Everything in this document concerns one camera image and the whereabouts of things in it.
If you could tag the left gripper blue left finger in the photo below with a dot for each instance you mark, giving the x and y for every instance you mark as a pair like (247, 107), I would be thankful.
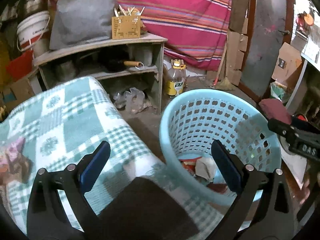
(91, 165)

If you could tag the red plastic basin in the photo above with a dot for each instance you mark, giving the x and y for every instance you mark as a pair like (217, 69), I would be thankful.
(21, 66)

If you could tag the white plastic bucket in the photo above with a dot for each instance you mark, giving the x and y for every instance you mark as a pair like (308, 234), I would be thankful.
(33, 34)

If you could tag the white crumpled tissue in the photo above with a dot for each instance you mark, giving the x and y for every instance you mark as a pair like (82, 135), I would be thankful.
(206, 168)

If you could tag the large cardboard box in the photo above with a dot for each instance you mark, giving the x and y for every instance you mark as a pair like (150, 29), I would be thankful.
(18, 92)

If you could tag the light blue plastic basket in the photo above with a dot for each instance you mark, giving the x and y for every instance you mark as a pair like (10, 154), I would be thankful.
(194, 119)

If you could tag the green trash bin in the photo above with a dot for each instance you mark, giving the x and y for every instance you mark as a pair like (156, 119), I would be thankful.
(279, 92)

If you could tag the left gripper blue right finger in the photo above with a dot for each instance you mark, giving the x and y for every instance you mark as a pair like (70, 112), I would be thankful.
(230, 172)

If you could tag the straw broom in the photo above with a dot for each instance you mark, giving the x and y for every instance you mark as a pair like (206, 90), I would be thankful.
(225, 84)

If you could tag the clear orange plastic snack bag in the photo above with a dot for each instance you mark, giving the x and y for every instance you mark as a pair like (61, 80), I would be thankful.
(189, 164)

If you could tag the green checkered tablecloth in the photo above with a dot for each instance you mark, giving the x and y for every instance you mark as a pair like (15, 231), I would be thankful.
(65, 123)

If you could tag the pink snack wrapper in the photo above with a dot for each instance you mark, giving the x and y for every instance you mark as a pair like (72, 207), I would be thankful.
(12, 159)

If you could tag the brown cardboard box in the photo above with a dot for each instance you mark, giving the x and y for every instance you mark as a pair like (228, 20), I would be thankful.
(288, 66)

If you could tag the grey wooden shelf unit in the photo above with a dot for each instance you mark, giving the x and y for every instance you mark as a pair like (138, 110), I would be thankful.
(90, 59)

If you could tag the pan with wooden handle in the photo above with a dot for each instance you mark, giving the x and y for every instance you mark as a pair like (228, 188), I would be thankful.
(119, 66)

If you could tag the steel cooking pot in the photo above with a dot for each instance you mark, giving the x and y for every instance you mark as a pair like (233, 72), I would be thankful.
(34, 6)

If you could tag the black silver foil bag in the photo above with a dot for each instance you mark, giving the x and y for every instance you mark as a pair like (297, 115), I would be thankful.
(145, 211)

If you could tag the clear oil bottle yellow label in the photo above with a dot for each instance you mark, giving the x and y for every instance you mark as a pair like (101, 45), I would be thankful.
(175, 78)

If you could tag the red striped cloth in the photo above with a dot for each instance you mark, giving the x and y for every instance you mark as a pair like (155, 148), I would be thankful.
(196, 30)

